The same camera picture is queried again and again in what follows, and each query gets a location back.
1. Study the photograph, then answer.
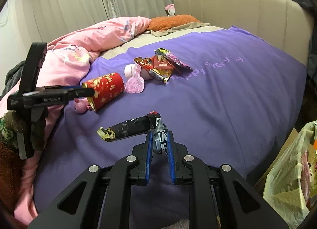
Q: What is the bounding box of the beige trash bag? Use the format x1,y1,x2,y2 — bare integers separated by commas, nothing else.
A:
263,121,316,228

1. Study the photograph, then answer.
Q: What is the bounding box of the pink floral duvet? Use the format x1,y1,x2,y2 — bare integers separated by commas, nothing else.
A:
1,16,151,228

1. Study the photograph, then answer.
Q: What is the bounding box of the black snack wrapper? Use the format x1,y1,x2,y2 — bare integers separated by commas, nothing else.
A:
97,111,168,154

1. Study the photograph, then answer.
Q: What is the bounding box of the red gold paper cup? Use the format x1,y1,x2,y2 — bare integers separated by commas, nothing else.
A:
82,72,125,112

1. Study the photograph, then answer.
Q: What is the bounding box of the red gold snack wrapper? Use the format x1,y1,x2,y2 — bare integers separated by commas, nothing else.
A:
134,55,175,83

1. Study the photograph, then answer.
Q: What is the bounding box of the purple yellow snack wrapper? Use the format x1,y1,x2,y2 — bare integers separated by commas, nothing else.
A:
155,48,192,71

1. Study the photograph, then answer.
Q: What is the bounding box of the pink plastic spoon toy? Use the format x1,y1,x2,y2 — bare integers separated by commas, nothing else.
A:
124,63,145,93

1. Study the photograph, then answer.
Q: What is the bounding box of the beige bed sheet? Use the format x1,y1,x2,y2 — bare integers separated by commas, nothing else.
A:
100,22,223,59

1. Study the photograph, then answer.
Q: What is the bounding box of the purple blanket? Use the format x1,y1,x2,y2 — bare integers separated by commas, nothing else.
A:
30,26,308,228

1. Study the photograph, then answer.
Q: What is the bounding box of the left hand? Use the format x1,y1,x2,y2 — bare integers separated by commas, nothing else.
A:
1,107,48,153

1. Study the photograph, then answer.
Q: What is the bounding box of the small pink pig toy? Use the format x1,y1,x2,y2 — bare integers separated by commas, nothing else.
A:
74,97,92,114

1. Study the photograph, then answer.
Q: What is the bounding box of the beige padded headboard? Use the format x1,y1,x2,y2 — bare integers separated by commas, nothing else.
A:
174,0,314,64

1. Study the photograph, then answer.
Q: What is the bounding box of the orange pillow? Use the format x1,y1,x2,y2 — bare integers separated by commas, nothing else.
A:
147,14,200,31

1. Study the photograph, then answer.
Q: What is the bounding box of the pink plush toy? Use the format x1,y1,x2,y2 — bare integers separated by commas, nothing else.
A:
164,4,175,16

